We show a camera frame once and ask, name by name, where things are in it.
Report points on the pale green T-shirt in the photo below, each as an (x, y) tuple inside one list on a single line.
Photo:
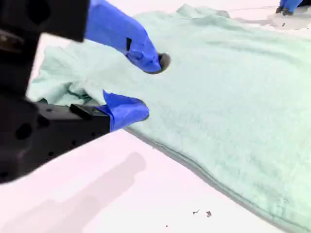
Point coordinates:
[(218, 97)]

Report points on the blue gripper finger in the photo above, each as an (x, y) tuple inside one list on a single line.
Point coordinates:
[(126, 111), (291, 4), (280, 9), (116, 26)]

